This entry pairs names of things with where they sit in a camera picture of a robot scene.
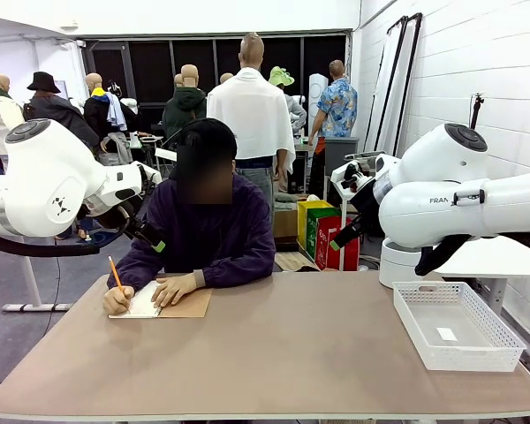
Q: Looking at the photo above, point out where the person black cap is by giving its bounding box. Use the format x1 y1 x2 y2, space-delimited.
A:
170 117 239 180

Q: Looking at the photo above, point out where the person blurred head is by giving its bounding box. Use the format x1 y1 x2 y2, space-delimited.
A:
176 145 235 205

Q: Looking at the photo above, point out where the white desk leg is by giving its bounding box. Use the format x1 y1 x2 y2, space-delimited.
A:
2 255 74 313

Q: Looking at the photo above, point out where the grey bin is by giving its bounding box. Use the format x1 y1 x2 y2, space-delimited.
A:
324 136 360 178

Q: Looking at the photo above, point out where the mannequin black jacket yellow collar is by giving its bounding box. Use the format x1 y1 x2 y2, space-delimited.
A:
82 72 138 167

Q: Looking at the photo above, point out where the mannequin in floral blue shirt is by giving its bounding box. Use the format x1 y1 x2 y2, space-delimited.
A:
307 59 359 200

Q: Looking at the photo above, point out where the white side table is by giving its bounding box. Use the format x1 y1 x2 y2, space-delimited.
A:
436 236 530 319

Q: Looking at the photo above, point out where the tall white cylinder appliance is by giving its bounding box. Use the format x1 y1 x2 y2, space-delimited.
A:
307 72 330 120

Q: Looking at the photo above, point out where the red paper bag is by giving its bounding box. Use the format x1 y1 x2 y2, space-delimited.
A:
314 215 361 271

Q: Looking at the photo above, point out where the brown cardboard box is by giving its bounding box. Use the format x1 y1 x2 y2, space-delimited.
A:
273 207 299 242

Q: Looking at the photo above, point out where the spiral notebook brown cover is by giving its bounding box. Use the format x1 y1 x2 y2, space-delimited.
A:
108 280 213 320

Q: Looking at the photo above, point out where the green paper bag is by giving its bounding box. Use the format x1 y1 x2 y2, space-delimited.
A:
306 207 342 266

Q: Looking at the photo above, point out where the black tripod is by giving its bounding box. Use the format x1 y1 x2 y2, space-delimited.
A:
469 92 487 130

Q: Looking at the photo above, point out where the mannequin with black hat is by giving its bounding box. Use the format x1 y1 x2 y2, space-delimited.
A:
22 71 101 147

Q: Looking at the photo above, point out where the person purple jacket torso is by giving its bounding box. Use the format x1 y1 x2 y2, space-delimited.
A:
107 174 277 288

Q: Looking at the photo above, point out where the mannequin with green hat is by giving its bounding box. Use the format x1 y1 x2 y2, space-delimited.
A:
268 65 308 133

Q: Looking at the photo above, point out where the yellow pencil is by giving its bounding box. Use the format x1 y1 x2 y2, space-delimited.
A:
107 255 132 314

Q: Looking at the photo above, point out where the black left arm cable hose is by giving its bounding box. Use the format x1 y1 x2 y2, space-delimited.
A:
0 193 133 258

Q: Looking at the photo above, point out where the person right hand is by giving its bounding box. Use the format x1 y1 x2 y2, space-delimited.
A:
102 285 136 316

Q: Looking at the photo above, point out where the yellow paper bag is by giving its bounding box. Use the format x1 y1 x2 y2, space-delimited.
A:
296 199 335 261

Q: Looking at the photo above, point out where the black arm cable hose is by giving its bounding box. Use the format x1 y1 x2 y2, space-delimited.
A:
414 233 472 277
0 193 133 258

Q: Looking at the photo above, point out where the person right forearm purple sleeve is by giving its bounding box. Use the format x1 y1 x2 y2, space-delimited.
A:
107 245 163 291

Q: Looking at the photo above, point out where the person left forearm purple sleeve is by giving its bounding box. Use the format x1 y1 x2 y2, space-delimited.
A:
193 246 277 291

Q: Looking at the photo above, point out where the mannequin in cream jacket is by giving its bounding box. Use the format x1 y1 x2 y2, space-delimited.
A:
0 73 26 176

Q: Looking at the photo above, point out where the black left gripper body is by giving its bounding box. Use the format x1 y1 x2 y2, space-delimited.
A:
122 214 154 243

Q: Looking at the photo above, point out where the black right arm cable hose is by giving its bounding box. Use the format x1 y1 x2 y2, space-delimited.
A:
414 233 472 277

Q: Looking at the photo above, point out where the mannequin in dark green hoodie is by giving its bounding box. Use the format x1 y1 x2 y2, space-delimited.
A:
162 64 208 138

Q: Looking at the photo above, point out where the black framed white panel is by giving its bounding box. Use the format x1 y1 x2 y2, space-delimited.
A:
364 15 410 154
392 11 424 158

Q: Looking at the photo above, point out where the mannequin draped in white cloth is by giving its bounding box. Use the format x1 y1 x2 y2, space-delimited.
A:
206 32 297 208

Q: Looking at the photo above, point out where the white plastic lattice basket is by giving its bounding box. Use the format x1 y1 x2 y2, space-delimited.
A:
392 281 527 373

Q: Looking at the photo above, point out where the person left hand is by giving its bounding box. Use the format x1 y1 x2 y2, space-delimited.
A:
152 274 198 309

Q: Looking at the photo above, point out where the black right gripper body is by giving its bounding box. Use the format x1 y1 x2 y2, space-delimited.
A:
346 193 383 238

